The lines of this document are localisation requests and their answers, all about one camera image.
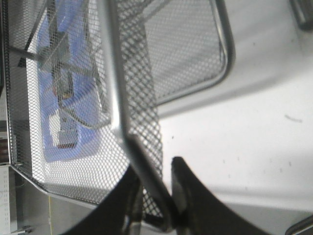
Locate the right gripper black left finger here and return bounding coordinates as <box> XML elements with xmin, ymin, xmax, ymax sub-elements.
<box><xmin>63</xmin><ymin>167</ymin><xmax>142</xmax><ymax>235</ymax></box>

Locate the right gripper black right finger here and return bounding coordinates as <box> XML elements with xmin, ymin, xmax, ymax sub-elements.
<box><xmin>171</xmin><ymin>157</ymin><xmax>267</xmax><ymax>235</ymax></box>

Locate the blue plastic tray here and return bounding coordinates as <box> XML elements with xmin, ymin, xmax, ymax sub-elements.
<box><xmin>36</xmin><ymin>0</ymin><xmax>110</xmax><ymax>162</ymax></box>

